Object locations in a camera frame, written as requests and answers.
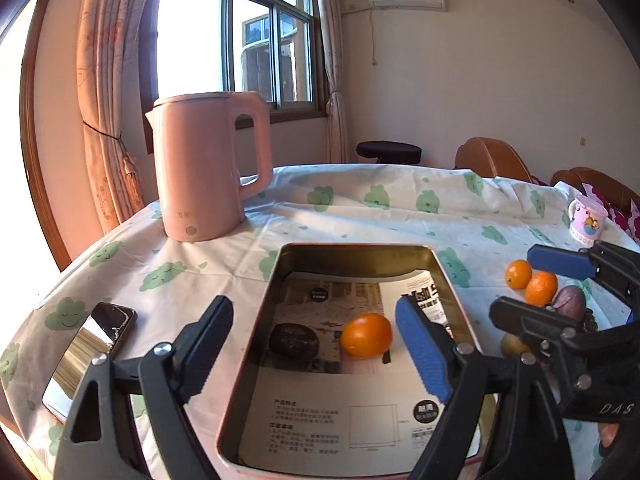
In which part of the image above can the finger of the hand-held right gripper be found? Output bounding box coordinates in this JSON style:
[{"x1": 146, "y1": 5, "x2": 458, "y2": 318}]
[
  {"x1": 489, "y1": 296, "x2": 640, "y2": 408},
  {"x1": 527, "y1": 241, "x2": 640, "y2": 311}
]

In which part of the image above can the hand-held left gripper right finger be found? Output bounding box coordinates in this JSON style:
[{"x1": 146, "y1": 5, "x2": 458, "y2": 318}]
[{"x1": 395, "y1": 294, "x2": 573, "y2": 480}]

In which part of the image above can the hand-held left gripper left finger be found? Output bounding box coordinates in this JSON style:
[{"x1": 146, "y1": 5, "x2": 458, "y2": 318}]
[{"x1": 54, "y1": 295, "x2": 235, "y2": 480}]

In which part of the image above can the pale yellow round fruit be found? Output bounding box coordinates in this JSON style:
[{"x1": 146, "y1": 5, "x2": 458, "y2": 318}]
[{"x1": 501, "y1": 332, "x2": 531, "y2": 358}]

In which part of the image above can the dimpled orange mandarin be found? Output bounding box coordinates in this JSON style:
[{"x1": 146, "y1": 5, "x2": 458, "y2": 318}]
[{"x1": 524, "y1": 271, "x2": 558, "y2": 307}]

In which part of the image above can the rectangular metal tin box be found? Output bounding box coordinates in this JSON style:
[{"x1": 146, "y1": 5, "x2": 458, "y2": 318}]
[{"x1": 216, "y1": 242, "x2": 501, "y2": 480}]

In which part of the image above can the person's right hand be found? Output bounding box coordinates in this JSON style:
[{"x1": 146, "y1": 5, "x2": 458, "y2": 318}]
[{"x1": 600, "y1": 422, "x2": 622, "y2": 453}]

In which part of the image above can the purple passion fruit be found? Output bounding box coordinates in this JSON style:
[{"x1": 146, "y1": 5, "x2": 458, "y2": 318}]
[{"x1": 550, "y1": 285, "x2": 586, "y2": 322}]

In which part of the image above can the small orange mandarin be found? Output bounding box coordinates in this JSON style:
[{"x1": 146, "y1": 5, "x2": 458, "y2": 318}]
[{"x1": 504, "y1": 259, "x2": 533, "y2": 290}]

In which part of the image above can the pink cartoon mug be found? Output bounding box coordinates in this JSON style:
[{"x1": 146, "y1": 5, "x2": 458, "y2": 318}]
[{"x1": 567, "y1": 194, "x2": 609, "y2": 251}]

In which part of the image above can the smooth orange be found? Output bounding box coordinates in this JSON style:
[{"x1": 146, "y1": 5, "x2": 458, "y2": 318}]
[{"x1": 341, "y1": 312, "x2": 393, "y2": 359}]

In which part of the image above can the floral white purple cushion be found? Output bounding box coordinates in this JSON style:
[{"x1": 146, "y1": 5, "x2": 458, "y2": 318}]
[{"x1": 582, "y1": 183, "x2": 640, "y2": 246}]

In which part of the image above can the brown leather sofa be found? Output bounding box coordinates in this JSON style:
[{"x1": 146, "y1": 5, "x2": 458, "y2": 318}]
[{"x1": 550, "y1": 166, "x2": 640, "y2": 221}]

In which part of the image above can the dark round fruit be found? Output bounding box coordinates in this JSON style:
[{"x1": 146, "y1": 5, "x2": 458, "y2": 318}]
[{"x1": 269, "y1": 322, "x2": 321, "y2": 361}]

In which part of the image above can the printed paper leaflet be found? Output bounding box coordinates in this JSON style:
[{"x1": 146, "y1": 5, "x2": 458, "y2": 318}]
[{"x1": 237, "y1": 270, "x2": 483, "y2": 471}]

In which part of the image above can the brown leather armchair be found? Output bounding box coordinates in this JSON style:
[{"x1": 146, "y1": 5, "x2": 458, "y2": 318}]
[{"x1": 454, "y1": 136, "x2": 533, "y2": 183}]

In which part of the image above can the black smartphone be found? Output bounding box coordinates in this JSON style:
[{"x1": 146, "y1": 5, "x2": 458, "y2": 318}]
[{"x1": 41, "y1": 303, "x2": 138, "y2": 423}]

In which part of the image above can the cloud print white tablecloth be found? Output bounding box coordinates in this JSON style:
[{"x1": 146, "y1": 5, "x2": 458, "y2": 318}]
[{"x1": 0, "y1": 162, "x2": 640, "y2": 480}]

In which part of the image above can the pink electric kettle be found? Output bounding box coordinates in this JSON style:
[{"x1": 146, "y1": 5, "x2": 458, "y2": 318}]
[{"x1": 145, "y1": 91, "x2": 273, "y2": 243}]

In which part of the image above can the black round stool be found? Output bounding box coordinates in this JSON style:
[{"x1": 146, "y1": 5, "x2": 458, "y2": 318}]
[{"x1": 356, "y1": 140, "x2": 422, "y2": 166}]

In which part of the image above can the curtain tieback tassel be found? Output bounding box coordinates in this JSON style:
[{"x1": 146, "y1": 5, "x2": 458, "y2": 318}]
[{"x1": 82, "y1": 120, "x2": 143, "y2": 196}]

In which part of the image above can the pink patterned curtain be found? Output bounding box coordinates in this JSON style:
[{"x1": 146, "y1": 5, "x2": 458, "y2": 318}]
[{"x1": 75, "y1": 0, "x2": 161, "y2": 236}]

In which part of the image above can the beige narrow curtain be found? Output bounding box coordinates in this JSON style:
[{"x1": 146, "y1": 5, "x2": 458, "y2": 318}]
[{"x1": 314, "y1": 0, "x2": 351, "y2": 163}]

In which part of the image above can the sliding glass window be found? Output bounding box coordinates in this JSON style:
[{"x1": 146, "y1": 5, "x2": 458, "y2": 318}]
[{"x1": 140, "y1": 0, "x2": 328, "y2": 156}]

